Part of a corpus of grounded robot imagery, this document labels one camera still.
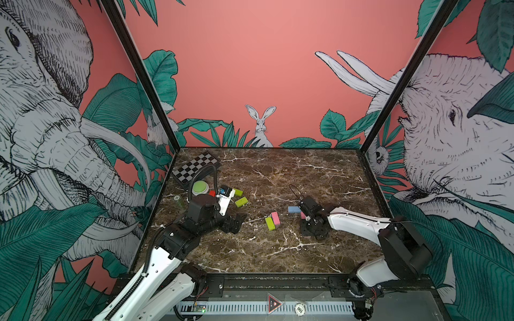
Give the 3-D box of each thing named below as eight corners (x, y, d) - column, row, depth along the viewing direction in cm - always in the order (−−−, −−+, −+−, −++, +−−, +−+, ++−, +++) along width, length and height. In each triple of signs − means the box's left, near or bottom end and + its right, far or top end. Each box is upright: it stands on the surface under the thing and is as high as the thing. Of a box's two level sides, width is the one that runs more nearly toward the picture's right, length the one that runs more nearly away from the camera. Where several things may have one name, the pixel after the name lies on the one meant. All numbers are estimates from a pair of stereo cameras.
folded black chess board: (174, 175, 109) (171, 171, 106) (207, 155, 120) (206, 150, 117) (186, 188, 104) (183, 184, 101) (220, 166, 114) (219, 161, 111)
